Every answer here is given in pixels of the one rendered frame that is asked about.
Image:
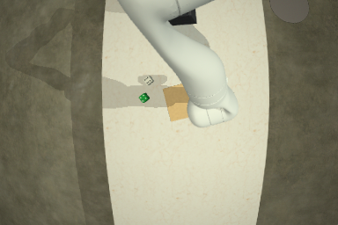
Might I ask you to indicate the tan square mat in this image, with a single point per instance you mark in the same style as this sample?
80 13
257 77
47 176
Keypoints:
176 100

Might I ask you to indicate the green die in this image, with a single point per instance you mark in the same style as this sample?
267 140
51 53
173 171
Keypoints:
144 97

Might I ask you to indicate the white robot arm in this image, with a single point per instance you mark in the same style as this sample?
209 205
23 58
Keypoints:
198 67

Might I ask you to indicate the white die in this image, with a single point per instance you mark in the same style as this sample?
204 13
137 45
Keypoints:
148 80

